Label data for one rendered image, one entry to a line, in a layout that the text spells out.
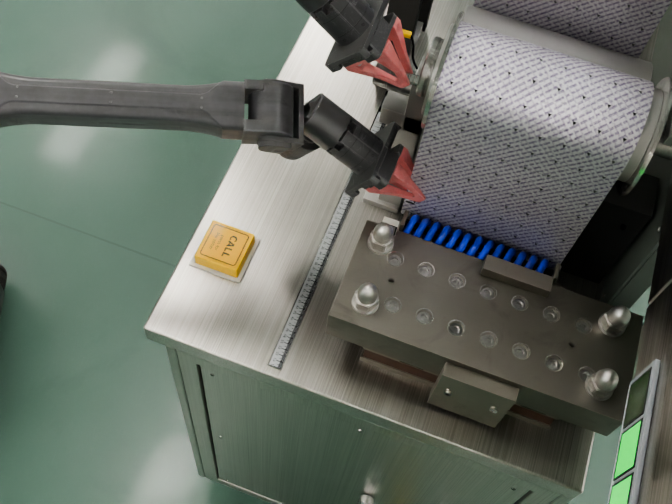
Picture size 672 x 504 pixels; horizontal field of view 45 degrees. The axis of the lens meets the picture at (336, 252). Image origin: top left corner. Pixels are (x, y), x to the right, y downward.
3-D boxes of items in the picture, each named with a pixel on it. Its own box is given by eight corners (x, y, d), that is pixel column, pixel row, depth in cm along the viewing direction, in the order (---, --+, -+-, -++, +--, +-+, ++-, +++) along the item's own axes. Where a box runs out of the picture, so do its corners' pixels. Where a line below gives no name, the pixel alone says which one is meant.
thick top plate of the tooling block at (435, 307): (362, 240, 120) (367, 218, 114) (626, 334, 116) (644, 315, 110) (324, 333, 112) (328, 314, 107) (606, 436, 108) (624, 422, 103)
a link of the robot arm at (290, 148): (263, 143, 100) (264, 76, 101) (229, 165, 110) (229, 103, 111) (348, 155, 105) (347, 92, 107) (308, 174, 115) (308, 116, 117)
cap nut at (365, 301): (356, 286, 109) (360, 271, 105) (382, 296, 109) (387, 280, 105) (347, 309, 107) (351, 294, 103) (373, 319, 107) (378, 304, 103)
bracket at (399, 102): (369, 178, 134) (396, 45, 107) (406, 190, 133) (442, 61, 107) (359, 201, 132) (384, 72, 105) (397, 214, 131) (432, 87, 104)
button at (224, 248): (213, 227, 127) (212, 218, 125) (255, 241, 126) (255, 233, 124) (194, 263, 123) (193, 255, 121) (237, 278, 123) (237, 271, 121)
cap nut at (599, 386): (587, 369, 106) (600, 356, 102) (615, 379, 105) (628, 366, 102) (582, 394, 104) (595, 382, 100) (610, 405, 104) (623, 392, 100)
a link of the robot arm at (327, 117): (302, 117, 102) (322, 82, 104) (279, 131, 108) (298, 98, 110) (345, 149, 104) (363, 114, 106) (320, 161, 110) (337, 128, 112)
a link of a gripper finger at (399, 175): (403, 220, 114) (352, 182, 111) (418, 181, 117) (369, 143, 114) (434, 205, 109) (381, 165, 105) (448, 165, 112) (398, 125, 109)
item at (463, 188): (401, 210, 117) (424, 131, 101) (558, 265, 115) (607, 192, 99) (400, 213, 117) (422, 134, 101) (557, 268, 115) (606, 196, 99)
